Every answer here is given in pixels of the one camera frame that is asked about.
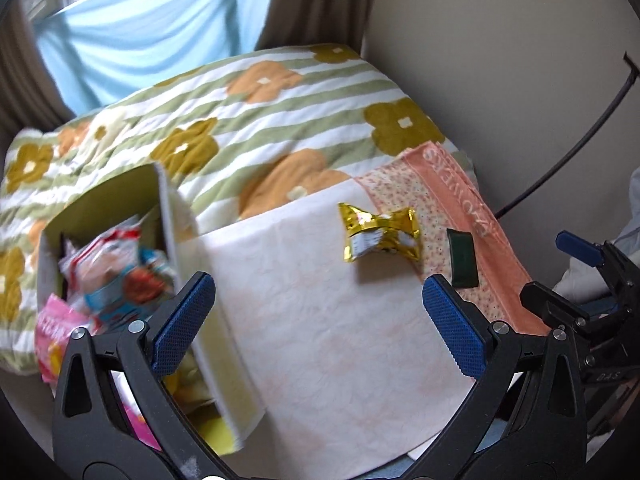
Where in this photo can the floral striped blanket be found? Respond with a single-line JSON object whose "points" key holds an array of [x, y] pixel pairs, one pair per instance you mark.
{"points": [[300, 110]]}

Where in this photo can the red white snack packet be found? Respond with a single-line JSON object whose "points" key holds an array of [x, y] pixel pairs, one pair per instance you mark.
{"points": [[100, 260]]}

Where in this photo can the blue orange snack packet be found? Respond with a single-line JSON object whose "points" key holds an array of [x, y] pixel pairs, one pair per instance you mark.
{"points": [[130, 290]]}

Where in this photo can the pink snack packet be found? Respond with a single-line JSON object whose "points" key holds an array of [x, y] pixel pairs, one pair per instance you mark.
{"points": [[55, 330], [140, 425]]}

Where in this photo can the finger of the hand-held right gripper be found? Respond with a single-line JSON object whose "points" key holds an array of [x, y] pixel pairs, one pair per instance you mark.
{"points": [[580, 247], [550, 305]]}

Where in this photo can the light blue cloth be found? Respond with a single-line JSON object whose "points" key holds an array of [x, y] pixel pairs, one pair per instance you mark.
{"points": [[150, 35]]}

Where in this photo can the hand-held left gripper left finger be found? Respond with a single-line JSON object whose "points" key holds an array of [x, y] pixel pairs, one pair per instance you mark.
{"points": [[185, 325]]}

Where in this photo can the brown curtain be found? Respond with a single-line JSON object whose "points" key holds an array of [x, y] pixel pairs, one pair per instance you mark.
{"points": [[320, 0], [25, 85]]}

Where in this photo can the yellow-green cardboard box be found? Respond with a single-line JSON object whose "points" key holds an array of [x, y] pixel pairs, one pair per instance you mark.
{"points": [[220, 360]]}

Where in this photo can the dark green snack packet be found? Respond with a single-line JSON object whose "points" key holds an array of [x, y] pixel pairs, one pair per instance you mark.
{"points": [[462, 260]]}

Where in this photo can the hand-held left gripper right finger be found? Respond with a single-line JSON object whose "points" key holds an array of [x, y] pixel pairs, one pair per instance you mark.
{"points": [[452, 325]]}

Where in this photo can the gold snack packet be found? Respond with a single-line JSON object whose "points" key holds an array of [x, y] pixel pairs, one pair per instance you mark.
{"points": [[385, 230]]}

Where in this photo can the peach white towel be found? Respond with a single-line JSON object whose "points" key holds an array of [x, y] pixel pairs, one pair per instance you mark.
{"points": [[325, 335]]}

